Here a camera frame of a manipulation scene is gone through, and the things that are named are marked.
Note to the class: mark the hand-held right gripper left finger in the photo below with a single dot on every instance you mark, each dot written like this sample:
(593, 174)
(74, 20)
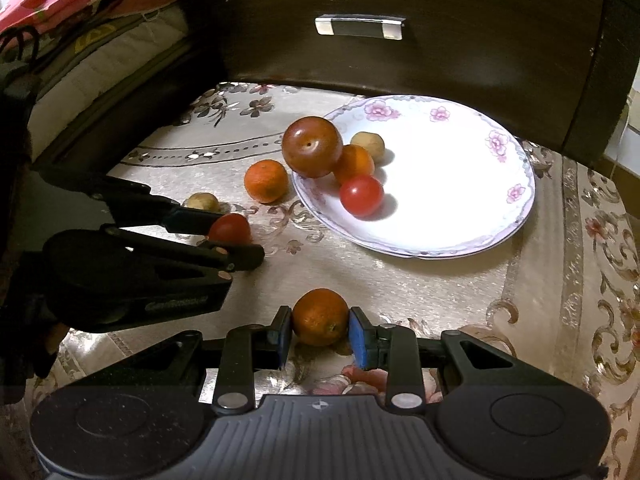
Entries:
(284, 341)

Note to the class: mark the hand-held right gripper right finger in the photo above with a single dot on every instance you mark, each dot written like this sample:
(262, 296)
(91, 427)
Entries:
(359, 341)

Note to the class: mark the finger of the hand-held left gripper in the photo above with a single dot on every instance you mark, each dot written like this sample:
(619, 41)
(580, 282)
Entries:
(150, 205)
(240, 257)

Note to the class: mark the red cherry tomato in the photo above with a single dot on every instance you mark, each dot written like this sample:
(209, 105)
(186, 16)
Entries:
(361, 196)
(230, 227)

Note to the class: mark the orange tangerine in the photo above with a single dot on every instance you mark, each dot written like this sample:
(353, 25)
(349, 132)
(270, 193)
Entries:
(320, 316)
(266, 181)
(356, 162)

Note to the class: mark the dark red plum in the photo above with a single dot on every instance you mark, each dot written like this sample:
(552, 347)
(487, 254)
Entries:
(311, 146)

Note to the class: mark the large tan longan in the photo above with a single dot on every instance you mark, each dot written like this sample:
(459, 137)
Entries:
(369, 144)

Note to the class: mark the white floral plate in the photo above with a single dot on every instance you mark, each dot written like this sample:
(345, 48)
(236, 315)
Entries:
(450, 185)

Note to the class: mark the small tan longan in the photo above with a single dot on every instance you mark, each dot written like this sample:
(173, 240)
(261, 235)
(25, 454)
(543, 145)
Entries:
(202, 202)

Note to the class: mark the embroidered floral tablecloth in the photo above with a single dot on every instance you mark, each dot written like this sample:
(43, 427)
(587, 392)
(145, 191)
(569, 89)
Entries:
(425, 300)

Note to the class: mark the dark wooden drawer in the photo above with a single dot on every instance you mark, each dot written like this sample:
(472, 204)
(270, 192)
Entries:
(450, 50)

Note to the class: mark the dark wooden nightstand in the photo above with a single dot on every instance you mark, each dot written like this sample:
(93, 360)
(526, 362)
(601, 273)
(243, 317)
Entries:
(620, 60)

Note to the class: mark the dark wooden bed frame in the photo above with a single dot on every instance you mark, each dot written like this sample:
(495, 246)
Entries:
(150, 110)

